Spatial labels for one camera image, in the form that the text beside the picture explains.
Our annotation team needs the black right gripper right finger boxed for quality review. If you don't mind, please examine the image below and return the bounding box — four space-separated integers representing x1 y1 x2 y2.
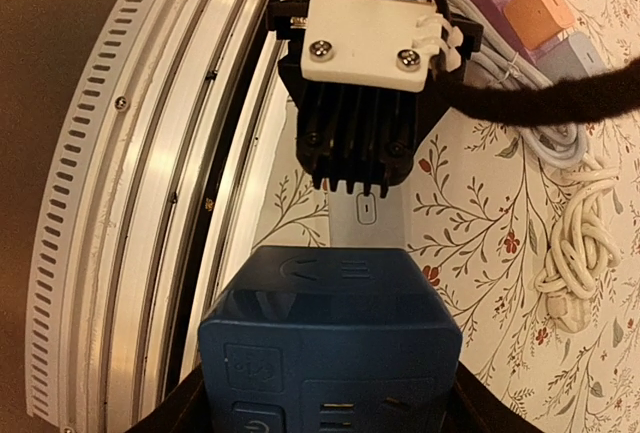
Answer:
452 365 542 433

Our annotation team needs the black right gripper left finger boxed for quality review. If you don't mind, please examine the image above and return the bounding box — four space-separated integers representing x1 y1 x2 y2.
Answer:
126 365 210 433

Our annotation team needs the dark blue cube socket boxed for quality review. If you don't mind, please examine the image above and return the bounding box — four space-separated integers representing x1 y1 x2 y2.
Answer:
198 246 462 432

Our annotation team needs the pink small charger plug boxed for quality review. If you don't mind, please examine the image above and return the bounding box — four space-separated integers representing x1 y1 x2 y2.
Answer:
503 0 575 50

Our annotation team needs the light blue power strip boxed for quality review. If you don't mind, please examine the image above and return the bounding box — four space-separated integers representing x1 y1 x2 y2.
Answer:
327 182 411 249

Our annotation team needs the light blue charger plug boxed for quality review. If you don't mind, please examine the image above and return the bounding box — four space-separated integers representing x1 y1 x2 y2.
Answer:
537 31 607 83

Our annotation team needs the light blue cable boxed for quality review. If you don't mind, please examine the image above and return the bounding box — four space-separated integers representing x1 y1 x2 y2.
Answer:
439 0 591 170

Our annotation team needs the floral patterned table mat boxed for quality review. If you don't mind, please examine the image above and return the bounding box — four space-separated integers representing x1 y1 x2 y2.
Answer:
254 0 639 432

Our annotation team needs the cream coiled power cable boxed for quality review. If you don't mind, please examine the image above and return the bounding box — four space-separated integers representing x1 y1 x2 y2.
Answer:
533 160 624 334

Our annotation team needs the aluminium front table rail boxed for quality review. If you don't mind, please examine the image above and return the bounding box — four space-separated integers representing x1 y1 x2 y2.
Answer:
25 0 287 432

